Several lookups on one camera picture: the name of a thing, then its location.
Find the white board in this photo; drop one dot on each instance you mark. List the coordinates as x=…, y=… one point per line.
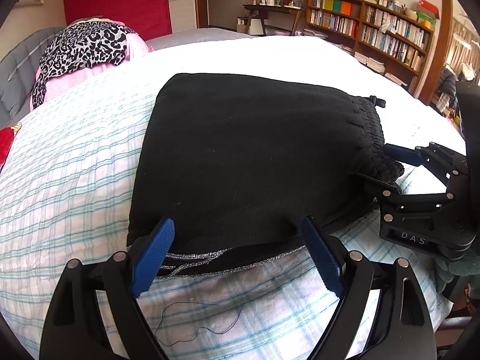
x=255, y=26

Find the wooden bookshelf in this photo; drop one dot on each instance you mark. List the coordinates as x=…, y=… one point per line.
x=360, y=26

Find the wooden desk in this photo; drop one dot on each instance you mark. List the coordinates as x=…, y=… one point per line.
x=273, y=7

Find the red headboard panel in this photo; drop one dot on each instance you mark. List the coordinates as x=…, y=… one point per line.
x=120, y=0

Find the dark wooden door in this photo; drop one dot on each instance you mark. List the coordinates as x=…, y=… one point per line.
x=201, y=0

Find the black thread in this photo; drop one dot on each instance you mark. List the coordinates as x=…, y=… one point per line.
x=162, y=315

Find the grey quilted cushion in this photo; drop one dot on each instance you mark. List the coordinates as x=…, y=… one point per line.
x=18, y=78

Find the grey bed sheet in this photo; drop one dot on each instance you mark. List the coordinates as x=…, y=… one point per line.
x=202, y=35

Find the pink pillow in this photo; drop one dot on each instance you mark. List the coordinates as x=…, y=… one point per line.
x=63, y=84

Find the plaid bed blanket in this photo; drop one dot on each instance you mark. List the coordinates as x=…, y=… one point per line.
x=75, y=195

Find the black puffer jacket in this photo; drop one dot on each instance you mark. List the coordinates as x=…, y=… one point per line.
x=448, y=82

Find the black pants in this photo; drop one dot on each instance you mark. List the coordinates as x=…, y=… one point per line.
x=243, y=150

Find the person's right hand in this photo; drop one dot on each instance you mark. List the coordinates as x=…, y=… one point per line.
x=448, y=275

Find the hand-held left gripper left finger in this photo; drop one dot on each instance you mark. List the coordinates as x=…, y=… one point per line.
x=157, y=255

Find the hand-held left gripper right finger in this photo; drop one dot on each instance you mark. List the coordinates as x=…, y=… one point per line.
x=322, y=258

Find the white wardrobe door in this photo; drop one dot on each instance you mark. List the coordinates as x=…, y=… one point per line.
x=182, y=11

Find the rows of books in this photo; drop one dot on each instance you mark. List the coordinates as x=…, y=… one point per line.
x=378, y=37

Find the red cardboard box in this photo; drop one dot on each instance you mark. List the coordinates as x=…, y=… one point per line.
x=427, y=6

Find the leopard print cloth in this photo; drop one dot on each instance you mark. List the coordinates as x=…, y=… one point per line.
x=86, y=45

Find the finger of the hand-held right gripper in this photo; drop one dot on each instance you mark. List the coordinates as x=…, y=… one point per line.
x=401, y=153
x=375, y=185

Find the green box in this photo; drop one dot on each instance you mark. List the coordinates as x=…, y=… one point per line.
x=426, y=19

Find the wooden door frame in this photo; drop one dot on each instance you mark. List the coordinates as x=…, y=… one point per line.
x=438, y=45

